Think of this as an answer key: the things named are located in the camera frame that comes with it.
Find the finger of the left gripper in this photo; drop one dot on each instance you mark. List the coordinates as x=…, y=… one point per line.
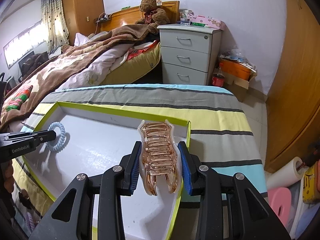
x=44, y=136

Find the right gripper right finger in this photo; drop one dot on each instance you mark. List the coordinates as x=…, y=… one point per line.
x=249, y=214

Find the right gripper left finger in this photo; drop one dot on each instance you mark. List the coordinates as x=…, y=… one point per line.
x=71, y=215

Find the rose gold claw hair clip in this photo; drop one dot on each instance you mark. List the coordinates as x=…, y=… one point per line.
x=159, y=156

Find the person's left hand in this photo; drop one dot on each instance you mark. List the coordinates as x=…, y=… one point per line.
x=8, y=178

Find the red green plaid cushion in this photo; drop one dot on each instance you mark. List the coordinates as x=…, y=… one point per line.
x=19, y=98

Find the brown fleece blanket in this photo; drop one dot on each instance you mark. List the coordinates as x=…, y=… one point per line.
x=55, y=72

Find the pink foam stool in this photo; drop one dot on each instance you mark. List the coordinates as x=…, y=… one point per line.
x=280, y=202

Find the striped tablecloth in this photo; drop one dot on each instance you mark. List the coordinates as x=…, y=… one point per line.
x=220, y=134

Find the white paper roll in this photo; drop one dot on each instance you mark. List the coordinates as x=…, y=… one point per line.
x=286, y=176

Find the wooden door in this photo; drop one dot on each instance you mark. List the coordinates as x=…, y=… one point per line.
x=293, y=100

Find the yellow mattress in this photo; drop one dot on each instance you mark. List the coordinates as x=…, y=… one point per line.
x=134, y=68

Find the patterned window curtain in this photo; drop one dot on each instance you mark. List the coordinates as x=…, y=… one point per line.
x=54, y=21

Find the red cola bottle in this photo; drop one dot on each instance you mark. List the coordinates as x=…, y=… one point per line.
x=218, y=78

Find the orange storage box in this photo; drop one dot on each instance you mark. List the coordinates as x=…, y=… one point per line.
x=237, y=70

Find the wooden wardrobe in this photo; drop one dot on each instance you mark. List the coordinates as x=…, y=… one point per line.
x=81, y=16

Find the wooden headboard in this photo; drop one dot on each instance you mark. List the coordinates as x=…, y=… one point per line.
x=131, y=15

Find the grey drawer nightstand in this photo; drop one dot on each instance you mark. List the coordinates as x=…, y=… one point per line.
x=188, y=53

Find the brown teddy bear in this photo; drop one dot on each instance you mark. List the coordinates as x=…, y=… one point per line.
x=152, y=15

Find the pink floral box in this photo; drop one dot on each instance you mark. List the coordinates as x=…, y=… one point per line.
x=209, y=21

